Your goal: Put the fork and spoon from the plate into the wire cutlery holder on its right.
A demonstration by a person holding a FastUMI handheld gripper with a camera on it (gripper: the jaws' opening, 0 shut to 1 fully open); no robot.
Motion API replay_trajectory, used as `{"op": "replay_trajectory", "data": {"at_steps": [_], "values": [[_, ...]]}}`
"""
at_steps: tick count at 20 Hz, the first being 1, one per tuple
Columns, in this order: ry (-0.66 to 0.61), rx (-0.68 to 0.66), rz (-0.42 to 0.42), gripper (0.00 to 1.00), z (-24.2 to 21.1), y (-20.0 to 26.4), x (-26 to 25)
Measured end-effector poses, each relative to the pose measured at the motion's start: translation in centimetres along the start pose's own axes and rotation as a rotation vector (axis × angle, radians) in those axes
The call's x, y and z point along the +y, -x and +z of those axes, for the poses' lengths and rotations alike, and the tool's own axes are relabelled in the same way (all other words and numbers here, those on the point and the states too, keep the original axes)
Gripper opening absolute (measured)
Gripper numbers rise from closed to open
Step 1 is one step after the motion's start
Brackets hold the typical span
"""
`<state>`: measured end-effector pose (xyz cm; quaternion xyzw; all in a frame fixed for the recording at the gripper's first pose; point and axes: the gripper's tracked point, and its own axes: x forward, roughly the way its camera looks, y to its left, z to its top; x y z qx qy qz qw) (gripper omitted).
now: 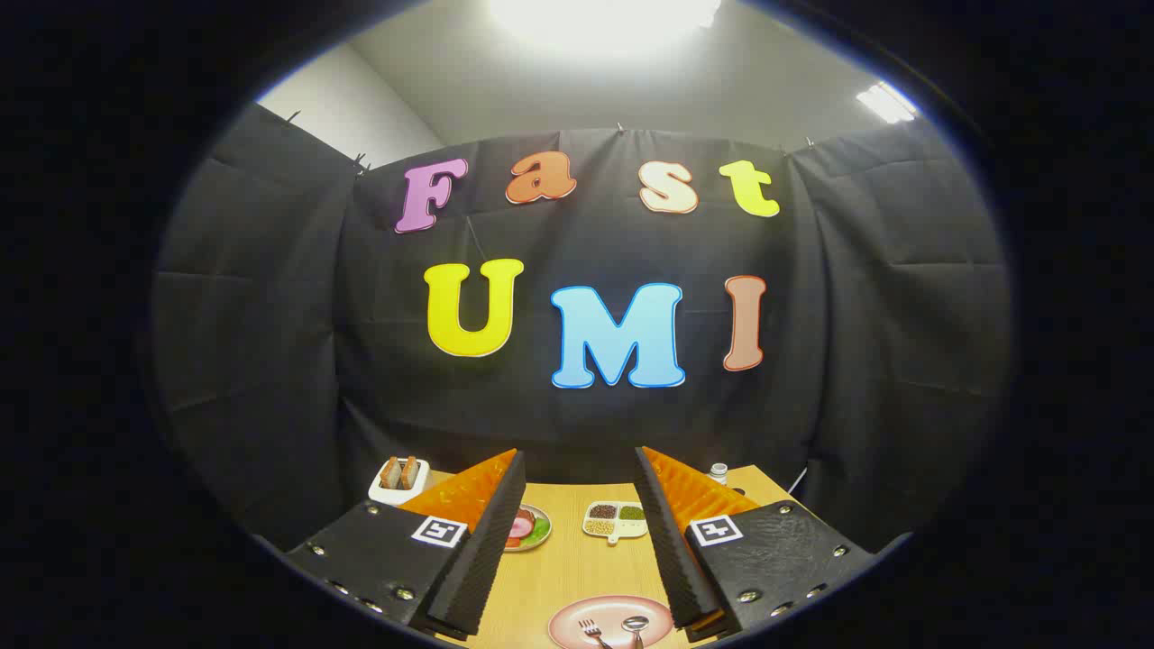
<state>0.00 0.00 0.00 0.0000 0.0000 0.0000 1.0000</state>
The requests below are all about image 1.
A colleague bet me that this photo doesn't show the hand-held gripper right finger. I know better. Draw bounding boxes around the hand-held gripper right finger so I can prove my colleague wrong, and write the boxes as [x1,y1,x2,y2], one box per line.
[634,445,875,644]

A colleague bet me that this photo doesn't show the pink plate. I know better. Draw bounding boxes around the pink plate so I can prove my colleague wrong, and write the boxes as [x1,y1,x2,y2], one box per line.
[548,594,675,649]

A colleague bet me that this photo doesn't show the white toaster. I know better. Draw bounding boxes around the white toaster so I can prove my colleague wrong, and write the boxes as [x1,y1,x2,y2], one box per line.
[369,458,431,506]

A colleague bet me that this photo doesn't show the white divided dish with grains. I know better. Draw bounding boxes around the white divided dish with grains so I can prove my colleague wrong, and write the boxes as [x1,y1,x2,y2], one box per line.
[582,501,650,546]

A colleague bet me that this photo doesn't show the small ceiling light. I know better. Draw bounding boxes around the small ceiling light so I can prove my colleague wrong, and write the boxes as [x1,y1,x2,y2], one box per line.
[855,81,919,125]

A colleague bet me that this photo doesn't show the large ceiling light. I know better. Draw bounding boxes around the large ceiling light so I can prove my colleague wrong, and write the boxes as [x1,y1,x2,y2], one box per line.
[487,0,724,55]

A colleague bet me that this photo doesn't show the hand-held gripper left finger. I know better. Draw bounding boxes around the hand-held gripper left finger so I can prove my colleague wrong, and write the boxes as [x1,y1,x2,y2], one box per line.
[285,448,527,643]

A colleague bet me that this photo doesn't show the grey food plate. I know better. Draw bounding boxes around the grey food plate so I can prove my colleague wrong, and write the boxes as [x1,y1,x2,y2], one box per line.
[505,503,553,553]

